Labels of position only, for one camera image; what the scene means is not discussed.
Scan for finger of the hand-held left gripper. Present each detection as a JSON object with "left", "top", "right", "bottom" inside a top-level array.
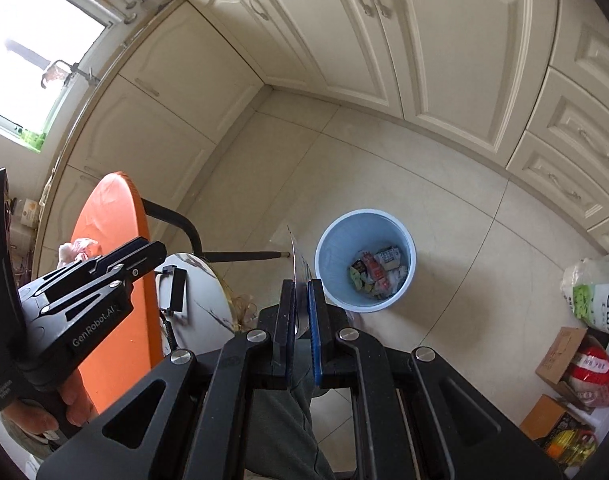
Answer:
[
  {"left": 37, "top": 238, "right": 150, "bottom": 288},
  {"left": 19, "top": 241, "right": 168, "bottom": 316}
]

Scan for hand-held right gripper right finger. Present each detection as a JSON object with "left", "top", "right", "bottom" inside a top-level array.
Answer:
[{"left": 307, "top": 280, "right": 565, "bottom": 480}]

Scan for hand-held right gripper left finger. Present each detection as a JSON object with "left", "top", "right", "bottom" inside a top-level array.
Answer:
[{"left": 37, "top": 280, "right": 298, "bottom": 480}]

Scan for white plastic bag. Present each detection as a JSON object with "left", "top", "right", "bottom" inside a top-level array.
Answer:
[{"left": 58, "top": 238, "right": 100, "bottom": 269}]

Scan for clear plastic wrapper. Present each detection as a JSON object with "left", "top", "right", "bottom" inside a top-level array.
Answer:
[{"left": 287, "top": 225, "right": 315, "bottom": 336}]

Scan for yellow snack wrapper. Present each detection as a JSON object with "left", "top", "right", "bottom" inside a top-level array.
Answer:
[{"left": 348, "top": 260, "right": 372, "bottom": 291}]

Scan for red white snack wrapper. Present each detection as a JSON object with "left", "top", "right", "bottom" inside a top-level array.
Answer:
[{"left": 361, "top": 252, "right": 387, "bottom": 281}]

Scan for light blue plastic bin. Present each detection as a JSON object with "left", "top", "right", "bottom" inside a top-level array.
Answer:
[{"left": 314, "top": 208, "right": 417, "bottom": 313}]

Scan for white tissue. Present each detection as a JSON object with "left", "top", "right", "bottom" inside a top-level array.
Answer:
[{"left": 384, "top": 267, "right": 407, "bottom": 293}]

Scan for person's left hand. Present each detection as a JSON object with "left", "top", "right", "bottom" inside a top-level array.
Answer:
[{"left": 4, "top": 372, "right": 99, "bottom": 437}]

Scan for orange round table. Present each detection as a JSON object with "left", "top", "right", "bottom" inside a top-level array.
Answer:
[{"left": 70, "top": 172, "right": 165, "bottom": 413}]

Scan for black framed marbled chair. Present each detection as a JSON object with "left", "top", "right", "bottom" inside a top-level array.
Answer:
[{"left": 142, "top": 198, "right": 291, "bottom": 356}]

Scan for person's grey trouser leg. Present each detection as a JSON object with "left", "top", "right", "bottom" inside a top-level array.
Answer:
[{"left": 244, "top": 375, "right": 335, "bottom": 480}]

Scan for large jar with black lid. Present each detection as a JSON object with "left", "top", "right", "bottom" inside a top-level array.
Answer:
[{"left": 18, "top": 199, "right": 40, "bottom": 226}]

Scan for steel kitchen faucet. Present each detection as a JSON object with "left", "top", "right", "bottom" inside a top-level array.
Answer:
[{"left": 41, "top": 60, "right": 101, "bottom": 90}]

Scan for kitchen window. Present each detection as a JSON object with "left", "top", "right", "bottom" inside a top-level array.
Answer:
[{"left": 0, "top": 0, "right": 120, "bottom": 141}]

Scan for brown cardboard box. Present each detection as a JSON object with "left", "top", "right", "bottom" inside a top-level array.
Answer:
[{"left": 535, "top": 326, "right": 592, "bottom": 393}]

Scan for box with yellow oil bottle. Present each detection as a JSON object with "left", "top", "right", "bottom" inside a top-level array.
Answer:
[{"left": 520, "top": 394, "right": 600, "bottom": 461}]

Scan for red rice bag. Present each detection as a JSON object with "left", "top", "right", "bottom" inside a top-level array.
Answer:
[{"left": 564, "top": 342, "right": 609, "bottom": 408}]

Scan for white green rice bag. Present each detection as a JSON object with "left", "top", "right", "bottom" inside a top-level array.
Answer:
[{"left": 560, "top": 255, "right": 609, "bottom": 336}]

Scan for cream lower kitchen cabinets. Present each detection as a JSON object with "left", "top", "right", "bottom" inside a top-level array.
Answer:
[{"left": 34, "top": 0, "right": 609, "bottom": 261}]

